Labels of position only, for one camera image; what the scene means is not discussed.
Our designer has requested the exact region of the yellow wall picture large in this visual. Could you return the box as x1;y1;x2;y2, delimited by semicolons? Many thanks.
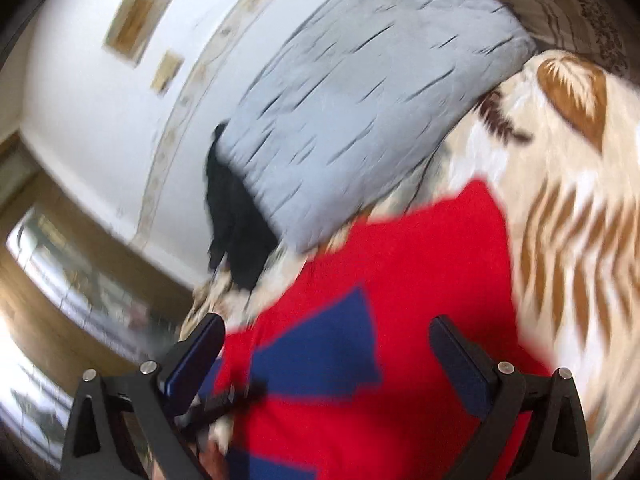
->
104;0;172;66

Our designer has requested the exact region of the leaf patterned fleece blanket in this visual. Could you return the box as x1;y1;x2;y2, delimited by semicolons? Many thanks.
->
179;49;640;480

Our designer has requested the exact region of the red and blue sweater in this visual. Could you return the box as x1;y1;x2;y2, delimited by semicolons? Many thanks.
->
204;180;549;479

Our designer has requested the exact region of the wooden glass door wardrobe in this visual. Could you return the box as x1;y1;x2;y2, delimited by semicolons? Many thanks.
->
1;134;192;479

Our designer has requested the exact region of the grey quilted pillow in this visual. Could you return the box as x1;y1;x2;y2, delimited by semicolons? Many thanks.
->
218;0;536;252

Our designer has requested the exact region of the person's left hand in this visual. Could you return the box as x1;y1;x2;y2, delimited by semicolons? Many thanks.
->
196;430;230;480

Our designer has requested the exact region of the black clothing pile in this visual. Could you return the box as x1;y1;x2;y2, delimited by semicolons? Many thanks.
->
205;122;279;290

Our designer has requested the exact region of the yellow wall picture small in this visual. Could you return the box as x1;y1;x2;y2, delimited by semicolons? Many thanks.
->
151;51;184;94

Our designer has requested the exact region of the striped brown bedsheet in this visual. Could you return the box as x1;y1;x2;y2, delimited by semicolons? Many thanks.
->
499;0;639;84

